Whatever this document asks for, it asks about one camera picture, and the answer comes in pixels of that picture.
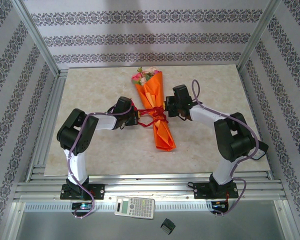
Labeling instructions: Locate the slotted metal cable duct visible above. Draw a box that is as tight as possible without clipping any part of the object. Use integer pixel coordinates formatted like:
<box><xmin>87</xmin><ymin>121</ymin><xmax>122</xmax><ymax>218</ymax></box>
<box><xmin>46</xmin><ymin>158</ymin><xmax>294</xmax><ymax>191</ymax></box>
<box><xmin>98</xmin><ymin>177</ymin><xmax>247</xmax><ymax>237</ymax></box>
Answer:
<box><xmin>23</xmin><ymin>201</ymin><xmax>277</xmax><ymax>212</ymax></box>

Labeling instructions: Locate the aluminium profile frame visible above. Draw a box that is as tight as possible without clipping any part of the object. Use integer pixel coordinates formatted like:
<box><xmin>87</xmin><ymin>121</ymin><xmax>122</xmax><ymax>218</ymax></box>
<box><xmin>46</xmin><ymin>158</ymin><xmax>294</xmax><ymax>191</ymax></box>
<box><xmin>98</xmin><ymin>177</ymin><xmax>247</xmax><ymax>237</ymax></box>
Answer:
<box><xmin>1</xmin><ymin>0</ymin><xmax>300</xmax><ymax>240</ymax></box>

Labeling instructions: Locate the small pink artificial rose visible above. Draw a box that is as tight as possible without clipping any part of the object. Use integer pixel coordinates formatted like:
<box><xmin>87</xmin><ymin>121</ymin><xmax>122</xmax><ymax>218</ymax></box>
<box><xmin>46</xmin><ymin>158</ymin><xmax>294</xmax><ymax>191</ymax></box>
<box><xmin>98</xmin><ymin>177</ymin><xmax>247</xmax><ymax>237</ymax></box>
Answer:
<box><xmin>131</xmin><ymin>66</ymin><xmax>144</xmax><ymax>83</ymax></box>

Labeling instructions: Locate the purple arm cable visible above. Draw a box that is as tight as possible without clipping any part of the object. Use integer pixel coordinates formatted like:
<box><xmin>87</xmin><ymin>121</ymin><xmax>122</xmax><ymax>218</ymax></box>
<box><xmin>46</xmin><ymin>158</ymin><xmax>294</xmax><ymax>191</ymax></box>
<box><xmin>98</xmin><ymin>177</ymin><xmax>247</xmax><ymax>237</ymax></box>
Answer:
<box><xmin>191</xmin><ymin>79</ymin><xmax>260</xmax><ymax>218</ymax></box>
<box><xmin>66</xmin><ymin>99</ymin><xmax>137</xmax><ymax>220</ymax></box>

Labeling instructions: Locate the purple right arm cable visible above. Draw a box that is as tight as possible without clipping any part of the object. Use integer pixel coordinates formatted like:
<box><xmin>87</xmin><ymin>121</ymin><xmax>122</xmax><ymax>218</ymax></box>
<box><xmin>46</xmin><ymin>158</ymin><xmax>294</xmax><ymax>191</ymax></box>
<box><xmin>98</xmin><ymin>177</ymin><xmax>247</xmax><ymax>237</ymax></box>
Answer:
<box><xmin>191</xmin><ymin>79</ymin><xmax>260</xmax><ymax>218</ymax></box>

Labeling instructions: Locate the orange wrapping paper sheet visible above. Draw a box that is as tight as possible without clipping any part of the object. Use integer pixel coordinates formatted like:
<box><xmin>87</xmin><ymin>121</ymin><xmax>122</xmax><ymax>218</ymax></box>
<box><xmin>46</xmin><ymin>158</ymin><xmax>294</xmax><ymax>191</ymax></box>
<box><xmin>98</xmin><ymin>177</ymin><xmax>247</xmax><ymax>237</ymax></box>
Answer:
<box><xmin>134</xmin><ymin>71</ymin><xmax>178</xmax><ymax>152</ymax></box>

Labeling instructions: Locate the white scientific calculator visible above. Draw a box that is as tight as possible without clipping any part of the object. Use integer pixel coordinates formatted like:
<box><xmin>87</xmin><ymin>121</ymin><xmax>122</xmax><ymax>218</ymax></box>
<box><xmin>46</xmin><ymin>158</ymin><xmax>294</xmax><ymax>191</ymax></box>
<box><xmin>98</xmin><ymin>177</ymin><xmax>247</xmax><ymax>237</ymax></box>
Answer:
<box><xmin>114</xmin><ymin>196</ymin><xmax>156</xmax><ymax>220</ymax></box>

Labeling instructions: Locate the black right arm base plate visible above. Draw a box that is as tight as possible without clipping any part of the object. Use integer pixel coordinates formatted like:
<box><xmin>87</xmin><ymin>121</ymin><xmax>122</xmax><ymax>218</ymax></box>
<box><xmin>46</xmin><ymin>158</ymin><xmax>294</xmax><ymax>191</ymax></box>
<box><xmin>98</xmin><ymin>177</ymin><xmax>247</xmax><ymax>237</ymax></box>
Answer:
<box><xmin>193</xmin><ymin>182</ymin><xmax>239</xmax><ymax>200</ymax></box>

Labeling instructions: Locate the black plastic comb attachment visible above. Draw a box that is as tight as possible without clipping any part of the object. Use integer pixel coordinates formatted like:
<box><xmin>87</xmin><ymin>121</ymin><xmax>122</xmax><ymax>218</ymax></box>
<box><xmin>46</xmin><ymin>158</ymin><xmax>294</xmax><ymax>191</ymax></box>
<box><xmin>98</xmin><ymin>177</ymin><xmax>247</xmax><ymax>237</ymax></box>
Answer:
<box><xmin>160</xmin><ymin>217</ymin><xmax>176</xmax><ymax>235</ymax></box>

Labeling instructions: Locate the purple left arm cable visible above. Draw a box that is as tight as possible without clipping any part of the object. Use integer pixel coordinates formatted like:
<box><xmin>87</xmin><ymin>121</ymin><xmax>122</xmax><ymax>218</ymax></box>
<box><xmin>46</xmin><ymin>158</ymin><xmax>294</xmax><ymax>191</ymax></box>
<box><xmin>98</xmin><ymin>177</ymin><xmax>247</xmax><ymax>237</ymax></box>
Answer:
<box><xmin>66</xmin><ymin>99</ymin><xmax>137</xmax><ymax>220</ymax></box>

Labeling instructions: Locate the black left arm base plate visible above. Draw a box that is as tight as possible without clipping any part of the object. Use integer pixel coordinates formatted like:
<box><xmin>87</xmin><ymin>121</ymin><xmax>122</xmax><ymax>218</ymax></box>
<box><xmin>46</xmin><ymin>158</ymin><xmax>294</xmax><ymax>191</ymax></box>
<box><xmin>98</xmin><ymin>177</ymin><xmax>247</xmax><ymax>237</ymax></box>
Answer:
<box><xmin>59</xmin><ymin>183</ymin><xmax>106</xmax><ymax>201</ymax></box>

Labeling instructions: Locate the red ribbon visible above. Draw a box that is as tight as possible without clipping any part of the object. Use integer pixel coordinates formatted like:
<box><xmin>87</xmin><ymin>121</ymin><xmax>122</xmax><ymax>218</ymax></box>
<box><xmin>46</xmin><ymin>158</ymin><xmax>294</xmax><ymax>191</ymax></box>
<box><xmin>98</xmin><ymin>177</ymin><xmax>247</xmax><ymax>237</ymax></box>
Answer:
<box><xmin>129</xmin><ymin>99</ymin><xmax>170</xmax><ymax>128</ymax></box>

